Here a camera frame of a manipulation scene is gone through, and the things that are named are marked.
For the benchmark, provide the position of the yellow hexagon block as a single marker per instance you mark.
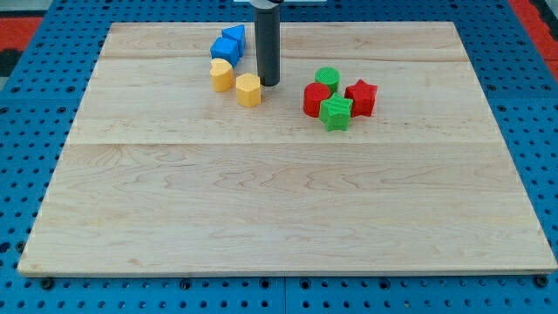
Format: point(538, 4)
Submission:
point(248, 90)

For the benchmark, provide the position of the yellow heart block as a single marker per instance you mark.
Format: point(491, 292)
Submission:
point(221, 74)

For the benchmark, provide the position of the green star block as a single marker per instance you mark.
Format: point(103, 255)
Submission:
point(335, 112)

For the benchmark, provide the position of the red cylinder block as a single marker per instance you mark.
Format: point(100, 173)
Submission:
point(313, 95)

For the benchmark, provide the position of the green cylinder block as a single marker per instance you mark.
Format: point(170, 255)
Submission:
point(328, 76)

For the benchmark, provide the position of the red star block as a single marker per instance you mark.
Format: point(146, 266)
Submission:
point(363, 96)

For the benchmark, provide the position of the light wooden board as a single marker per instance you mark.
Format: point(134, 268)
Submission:
point(161, 176)

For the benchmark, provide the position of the blue cube block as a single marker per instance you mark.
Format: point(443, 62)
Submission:
point(226, 49)

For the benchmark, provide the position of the blue triangle block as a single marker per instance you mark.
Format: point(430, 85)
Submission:
point(238, 34)

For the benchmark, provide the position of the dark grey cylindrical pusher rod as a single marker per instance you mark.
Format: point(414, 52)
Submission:
point(267, 40)

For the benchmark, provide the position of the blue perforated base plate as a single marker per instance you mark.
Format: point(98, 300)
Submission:
point(42, 94)

